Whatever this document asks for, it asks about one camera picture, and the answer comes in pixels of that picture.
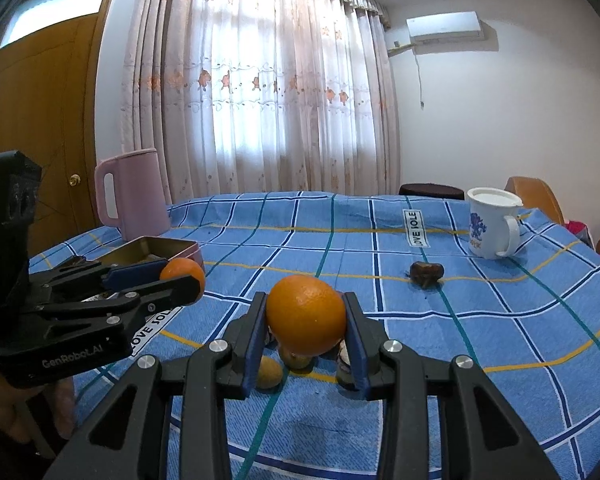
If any small green-brown fruit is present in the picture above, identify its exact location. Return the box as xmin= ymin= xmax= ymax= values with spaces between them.
xmin=279 ymin=344 xmax=313 ymax=371

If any pink electric kettle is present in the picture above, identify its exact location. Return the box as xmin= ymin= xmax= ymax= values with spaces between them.
xmin=94 ymin=147 xmax=172 ymax=242

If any white air conditioner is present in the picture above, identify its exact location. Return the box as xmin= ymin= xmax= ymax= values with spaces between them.
xmin=406 ymin=11 xmax=485 ymax=44

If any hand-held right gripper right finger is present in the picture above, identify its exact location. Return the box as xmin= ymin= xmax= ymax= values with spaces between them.
xmin=337 ymin=291 xmax=561 ymax=480

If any dark brown dried fruit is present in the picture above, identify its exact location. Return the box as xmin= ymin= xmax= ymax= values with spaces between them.
xmin=410 ymin=261 xmax=445 ymax=288

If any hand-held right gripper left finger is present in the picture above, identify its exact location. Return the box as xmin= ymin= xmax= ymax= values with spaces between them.
xmin=45 ymin=292 xmax=269 ymax=480

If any sheer floral curtain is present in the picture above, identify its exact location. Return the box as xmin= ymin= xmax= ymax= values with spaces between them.
xmin=120 ymin=0 xmax=402 ymax=207

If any small orange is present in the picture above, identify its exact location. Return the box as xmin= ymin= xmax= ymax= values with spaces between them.
xmin=159 ymin=258 xmax=207 ymax=297

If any pink red cloth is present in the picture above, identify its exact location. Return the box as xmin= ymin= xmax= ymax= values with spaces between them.
xmin=566 ymin=219 xmax=595 ymax=250

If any wooden door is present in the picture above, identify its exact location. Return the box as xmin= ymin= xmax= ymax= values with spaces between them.
xmin=0 ymin=0 xmax=117 ymax=257

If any pink metal tin box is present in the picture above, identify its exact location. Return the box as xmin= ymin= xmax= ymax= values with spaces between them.
xmin=62 ymin=236 xmax=204 ymax=281

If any blue checked tablecloth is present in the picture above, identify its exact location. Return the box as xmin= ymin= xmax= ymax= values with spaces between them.
xmin=27 ymin=190 xmax=600 ymax=480

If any white mug with blue print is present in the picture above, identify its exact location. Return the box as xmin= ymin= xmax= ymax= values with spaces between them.
xmin=466 ymin=186 xmax=525 ymax=261

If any person's left hand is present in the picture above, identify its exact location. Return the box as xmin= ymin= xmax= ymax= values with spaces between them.
xmin=0 ymin=371 xmax=76 ymax=463

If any air conditioner cable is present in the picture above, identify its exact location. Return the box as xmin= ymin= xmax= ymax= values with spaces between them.
xmin=414 ymin=42 xmax=427 ymax=109

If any brown and white nut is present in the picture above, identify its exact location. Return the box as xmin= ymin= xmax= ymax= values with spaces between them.
xmin=336 ymin=341 xmax=355 ymax=390

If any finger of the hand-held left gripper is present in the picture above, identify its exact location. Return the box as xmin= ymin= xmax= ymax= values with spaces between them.
xmin=30 ymin=258 xmax=170 ymax=295
xmin=36 ymin=276 xmax=204 ymax=343

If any small yellow-brown fruit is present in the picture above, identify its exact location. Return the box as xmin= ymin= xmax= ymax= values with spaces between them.
xmin=256 ymin=356 xmax=284 ymax=391

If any dark round stool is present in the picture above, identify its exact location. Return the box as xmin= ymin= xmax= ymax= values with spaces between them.
xmin=399 ymin=183 xmax=467 ymax=201

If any large orange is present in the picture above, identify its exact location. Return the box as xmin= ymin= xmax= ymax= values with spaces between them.
xmin=265 ymin=276 xmax=348 ymax=357

